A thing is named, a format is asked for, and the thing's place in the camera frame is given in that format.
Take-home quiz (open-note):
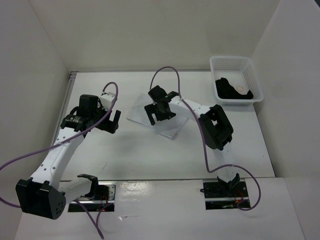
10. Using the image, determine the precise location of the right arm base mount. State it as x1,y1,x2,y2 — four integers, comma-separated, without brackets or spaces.
200,180,251,210

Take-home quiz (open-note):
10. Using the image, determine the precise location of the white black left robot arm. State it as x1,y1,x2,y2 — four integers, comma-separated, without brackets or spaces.
15,92,121,220

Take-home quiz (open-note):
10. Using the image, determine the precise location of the black skirt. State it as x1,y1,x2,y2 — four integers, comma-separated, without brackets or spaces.
215,77,254,100

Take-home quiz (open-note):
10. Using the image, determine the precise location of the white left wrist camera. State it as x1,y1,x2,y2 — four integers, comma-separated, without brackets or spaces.
99,92,116,111

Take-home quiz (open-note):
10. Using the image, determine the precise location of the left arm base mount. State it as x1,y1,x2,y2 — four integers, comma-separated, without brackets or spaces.
65,179,117,212

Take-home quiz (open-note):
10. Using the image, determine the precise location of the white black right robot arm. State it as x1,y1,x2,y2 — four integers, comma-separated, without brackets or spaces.
144,85,234,173

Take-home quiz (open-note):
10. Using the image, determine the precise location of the white skirt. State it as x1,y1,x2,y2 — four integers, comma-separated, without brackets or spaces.
126,93,188,139

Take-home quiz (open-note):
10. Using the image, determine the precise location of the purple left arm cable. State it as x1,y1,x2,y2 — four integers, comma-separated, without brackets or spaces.
0,81,119,240

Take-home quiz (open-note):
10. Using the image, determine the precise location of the white plastic laundry basket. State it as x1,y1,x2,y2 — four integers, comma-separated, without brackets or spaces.
209,56,264,106

